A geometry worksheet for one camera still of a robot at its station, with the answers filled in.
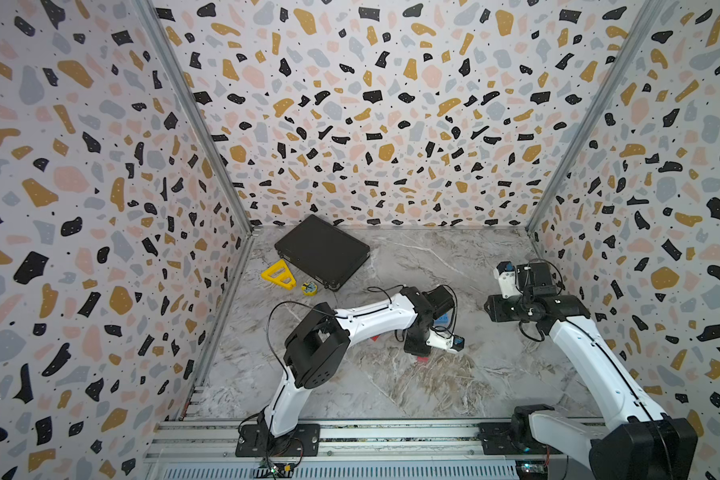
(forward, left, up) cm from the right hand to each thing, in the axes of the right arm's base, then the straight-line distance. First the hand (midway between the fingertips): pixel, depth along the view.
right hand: (494, 304), depth 82 cm
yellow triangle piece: (+19, +68, -13) cm, 72 cm away
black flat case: (+26, +52, -9) cm, 59 cm away
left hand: (-8, +18, -10) cm, 22 cm away
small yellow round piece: (+13, +56, -13) cm, 59 cm away
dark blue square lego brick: (-12, +11, 0) cm, 16 cm away
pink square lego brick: (-10, +19, -15) cm, 26 cm away
